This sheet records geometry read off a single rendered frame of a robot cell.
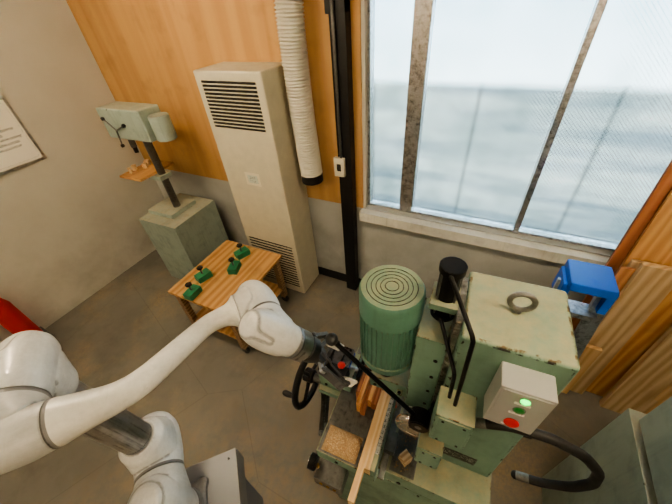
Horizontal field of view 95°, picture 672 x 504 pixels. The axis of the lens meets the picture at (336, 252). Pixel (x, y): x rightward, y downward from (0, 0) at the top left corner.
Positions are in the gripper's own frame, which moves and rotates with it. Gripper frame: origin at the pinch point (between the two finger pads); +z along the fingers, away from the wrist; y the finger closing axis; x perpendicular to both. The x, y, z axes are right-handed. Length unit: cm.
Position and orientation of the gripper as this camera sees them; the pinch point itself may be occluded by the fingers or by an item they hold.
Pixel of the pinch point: (345, 364)
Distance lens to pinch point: 108.6
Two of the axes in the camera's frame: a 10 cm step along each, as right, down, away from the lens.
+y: 2.9, 6.0, -7.4
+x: 7.4, -6.4, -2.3
